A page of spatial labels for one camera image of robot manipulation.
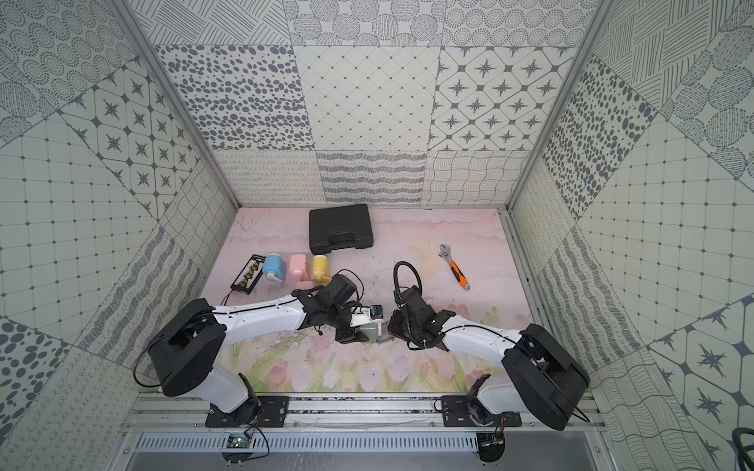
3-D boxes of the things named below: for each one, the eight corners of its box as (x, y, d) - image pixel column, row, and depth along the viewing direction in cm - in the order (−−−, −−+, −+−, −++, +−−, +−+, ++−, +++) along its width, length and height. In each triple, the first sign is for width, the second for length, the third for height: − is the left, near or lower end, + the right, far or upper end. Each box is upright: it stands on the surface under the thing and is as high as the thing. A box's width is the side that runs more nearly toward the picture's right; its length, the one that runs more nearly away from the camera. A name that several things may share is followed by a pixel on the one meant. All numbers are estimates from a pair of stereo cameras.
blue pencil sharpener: (266, 286, 99) (259, 275, 94) (273, 264, 105) (266, 252, 100) (282, 287, 99) (276, 275, 94) (288, 264, 105) (282, 252, 100)
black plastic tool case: (311, 256, 105) (309, 249, 102) (310, 216, 118) (308, 209, 115) (375, 246, 108) (375, 239, 105) (367, 208, 121) (367, 201, 118)
